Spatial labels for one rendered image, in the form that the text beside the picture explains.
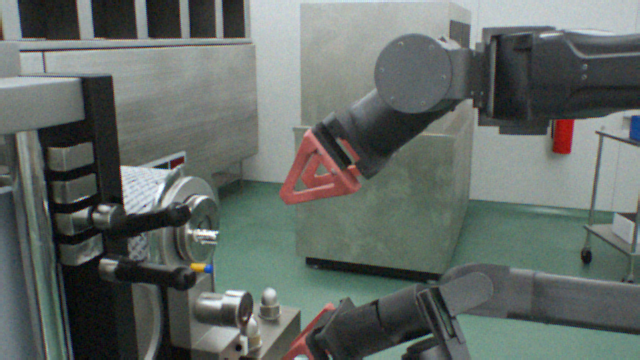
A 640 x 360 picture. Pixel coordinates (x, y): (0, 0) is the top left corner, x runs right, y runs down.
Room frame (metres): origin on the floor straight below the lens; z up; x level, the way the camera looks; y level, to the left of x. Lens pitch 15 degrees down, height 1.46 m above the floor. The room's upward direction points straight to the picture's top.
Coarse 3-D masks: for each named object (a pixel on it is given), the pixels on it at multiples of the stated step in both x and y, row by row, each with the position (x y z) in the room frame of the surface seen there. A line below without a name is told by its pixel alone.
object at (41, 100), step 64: (0, 128) 0.25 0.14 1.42; (64, 128) 0.30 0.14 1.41; (0, 192) 0.28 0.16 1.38; (64, 192) 0.28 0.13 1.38; (0, 256) 0.27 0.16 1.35; (64, 256) 0.28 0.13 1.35; (128, 256) 0.31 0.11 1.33; (0, 320) 0.26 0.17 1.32; (64, 320) 0.27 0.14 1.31; (128, 320) 0.31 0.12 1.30
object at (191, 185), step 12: (192, 180) 0.61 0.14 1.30; (180, 192) 0.59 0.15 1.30; (192, 192) 0.61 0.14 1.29; (204, 192) 0.64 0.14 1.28; (168, 204) 0.57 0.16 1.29; (168, 228) 0.56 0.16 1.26; (168, 240) 0.56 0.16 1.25; (168, 252) 0.56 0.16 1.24; (168, 264) 0.56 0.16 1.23; (180, 264) 0.58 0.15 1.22
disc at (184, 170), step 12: (180, 168) 0.60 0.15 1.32; (192, 168) 0.62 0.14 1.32; (204, 168) 0.65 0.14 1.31; (168, 180) 0.58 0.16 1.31; (180, 180) 0.60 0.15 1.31; (204, 180) 0.65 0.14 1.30; (156, 192) 0.57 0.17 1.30; (168, 192) 0.58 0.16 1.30; (216, 192) 0.67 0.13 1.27; (156, 204) 0.56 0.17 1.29; (216, 204) 0.67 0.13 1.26; (156, 240) 0.55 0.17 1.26; (156, 252) 0.55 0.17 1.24
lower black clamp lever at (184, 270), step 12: (120, 264) 0.29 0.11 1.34; (132, 264) 0.29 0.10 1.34; (144, 264) 0.29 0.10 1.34; (156, 264) 0.29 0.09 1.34; (120, 276) 0.28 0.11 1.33; (132, 276) 0.28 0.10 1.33; (144, 276) 0.28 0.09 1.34; (156, 276) 0.28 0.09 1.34; (168, 276) 0.28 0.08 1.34; (180, 276) 0.27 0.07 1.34; (192, 276) 0.28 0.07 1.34; (180, 288) 0.27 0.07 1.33
